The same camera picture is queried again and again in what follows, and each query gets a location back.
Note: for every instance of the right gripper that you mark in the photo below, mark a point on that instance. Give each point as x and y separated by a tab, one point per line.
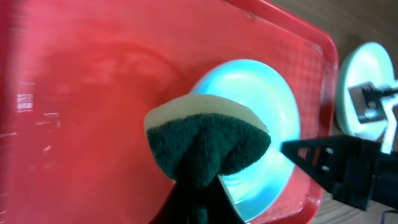
356	170

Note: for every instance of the white round plate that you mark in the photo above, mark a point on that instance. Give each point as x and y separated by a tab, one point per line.
368	63

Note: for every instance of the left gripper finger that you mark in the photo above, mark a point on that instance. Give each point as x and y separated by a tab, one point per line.
211	205

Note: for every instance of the green yellow sponge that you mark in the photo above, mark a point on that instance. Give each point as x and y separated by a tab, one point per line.
195	138

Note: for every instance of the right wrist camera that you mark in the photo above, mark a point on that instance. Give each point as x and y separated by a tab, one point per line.
376	104

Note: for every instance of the red plastic tray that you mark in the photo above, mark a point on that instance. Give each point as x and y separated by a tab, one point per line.
78	77

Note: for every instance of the light blue plate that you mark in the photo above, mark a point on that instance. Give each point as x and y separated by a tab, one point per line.
264	91

